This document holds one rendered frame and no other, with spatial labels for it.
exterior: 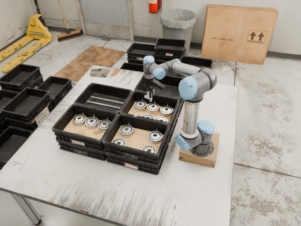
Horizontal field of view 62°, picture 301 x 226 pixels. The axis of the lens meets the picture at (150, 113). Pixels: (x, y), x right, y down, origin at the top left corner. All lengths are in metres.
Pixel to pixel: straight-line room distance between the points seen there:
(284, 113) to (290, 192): 1.17
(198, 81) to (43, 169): 1.26
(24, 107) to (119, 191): 1.59
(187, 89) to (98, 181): 0.90
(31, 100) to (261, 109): 2.81
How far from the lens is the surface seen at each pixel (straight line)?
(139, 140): 1.82
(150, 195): 1.71
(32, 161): 2.07
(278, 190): 2.80
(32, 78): 3.29
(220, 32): 4.39
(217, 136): 1.94
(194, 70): 1.53
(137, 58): 3.61
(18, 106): 2.99
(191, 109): 1.43
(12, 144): 2.92
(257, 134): 3.21
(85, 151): 1.91
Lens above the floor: 2.18
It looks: 42 degrees down
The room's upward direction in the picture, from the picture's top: 2 degrees counter-clockwise
